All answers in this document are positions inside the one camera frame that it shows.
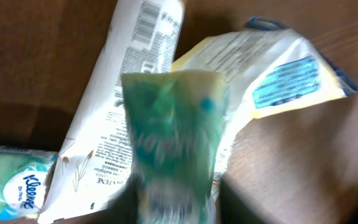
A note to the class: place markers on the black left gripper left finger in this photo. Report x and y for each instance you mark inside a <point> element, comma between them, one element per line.
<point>123,209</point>

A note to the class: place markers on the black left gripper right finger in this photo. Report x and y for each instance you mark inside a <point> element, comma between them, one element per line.
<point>233,210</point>

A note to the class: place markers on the green tissue pack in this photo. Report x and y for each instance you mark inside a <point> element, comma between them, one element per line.
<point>23,181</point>
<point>175,122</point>

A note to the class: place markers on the white tube with gold cap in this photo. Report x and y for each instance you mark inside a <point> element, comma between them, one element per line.
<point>95,159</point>

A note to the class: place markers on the cream snack bag blue label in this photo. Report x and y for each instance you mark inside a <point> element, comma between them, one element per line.
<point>270,69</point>

